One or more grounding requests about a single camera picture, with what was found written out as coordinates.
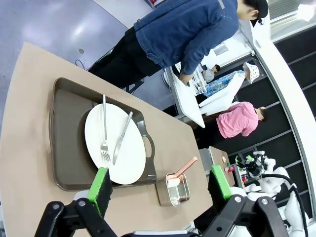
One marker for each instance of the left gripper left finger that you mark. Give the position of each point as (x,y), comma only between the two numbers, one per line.
(98,190)

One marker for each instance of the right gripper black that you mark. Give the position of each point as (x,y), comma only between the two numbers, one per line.
(254,169)

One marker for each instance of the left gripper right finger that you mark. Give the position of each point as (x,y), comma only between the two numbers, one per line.
(222,187)

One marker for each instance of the white round dinner plate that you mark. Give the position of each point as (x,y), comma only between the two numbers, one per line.
(128,148)

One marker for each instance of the silver table knife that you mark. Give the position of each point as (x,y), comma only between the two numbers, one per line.
(122,135)

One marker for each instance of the dark brown serving tray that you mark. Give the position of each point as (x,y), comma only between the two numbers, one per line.
(66,138)

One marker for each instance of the silver fork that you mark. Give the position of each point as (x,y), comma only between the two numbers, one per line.
(104,123)

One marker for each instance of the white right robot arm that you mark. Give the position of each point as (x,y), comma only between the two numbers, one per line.
(279,182)

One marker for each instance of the person's right forearm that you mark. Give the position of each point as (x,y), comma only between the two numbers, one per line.
(195,59)

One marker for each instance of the person's right hand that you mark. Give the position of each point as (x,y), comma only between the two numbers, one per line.
(185,80)

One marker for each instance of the shelf with colourful items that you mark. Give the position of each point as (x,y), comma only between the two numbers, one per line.
(240,172)

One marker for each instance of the brown background table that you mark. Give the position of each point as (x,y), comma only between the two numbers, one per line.
(218,158)

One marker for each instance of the person in pink top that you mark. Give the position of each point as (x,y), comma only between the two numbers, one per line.
(237,121)

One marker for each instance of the rectangular steel container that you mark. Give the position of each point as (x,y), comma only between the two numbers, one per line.
(177,195)

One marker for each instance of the mannequin in white coat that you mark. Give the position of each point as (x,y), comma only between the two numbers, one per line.
(222,98)

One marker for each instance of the blue floral shirt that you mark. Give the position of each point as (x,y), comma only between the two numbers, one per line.
(219,84)

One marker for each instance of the white side table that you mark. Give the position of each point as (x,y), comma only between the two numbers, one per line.
(187,106)

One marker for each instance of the white patterned bucket hat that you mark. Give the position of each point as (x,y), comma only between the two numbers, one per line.
(251,72)

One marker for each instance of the seated person in background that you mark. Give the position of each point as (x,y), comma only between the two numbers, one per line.
(209,74)

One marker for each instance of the person in denim jacket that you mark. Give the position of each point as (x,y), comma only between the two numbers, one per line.
(177,32)

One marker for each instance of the bright studio light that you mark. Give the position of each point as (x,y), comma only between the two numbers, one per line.
(307,11)

